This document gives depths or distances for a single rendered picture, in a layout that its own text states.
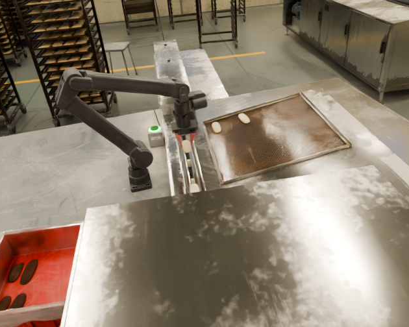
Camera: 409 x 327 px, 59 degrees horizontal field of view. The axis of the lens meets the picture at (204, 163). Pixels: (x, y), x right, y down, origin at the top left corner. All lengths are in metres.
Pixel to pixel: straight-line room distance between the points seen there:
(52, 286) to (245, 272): 0.82
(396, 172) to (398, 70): 2.80
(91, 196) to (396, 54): 3.20
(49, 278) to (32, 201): 0.45
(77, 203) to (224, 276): 1.07
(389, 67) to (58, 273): 3.46
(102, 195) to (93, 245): 0.93
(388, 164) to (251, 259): 0.90
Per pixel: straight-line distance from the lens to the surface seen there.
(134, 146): 1.40
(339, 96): 2.20
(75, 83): 1.24
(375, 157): 1.38
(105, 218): 0.63
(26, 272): 1.30
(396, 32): 3.90
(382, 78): 4.01
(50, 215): 1.50
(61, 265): 1.28
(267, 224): 0.57
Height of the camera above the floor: 1.70
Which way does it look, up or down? 34 degrees down
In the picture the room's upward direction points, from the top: 5 degrees counter-clockwise
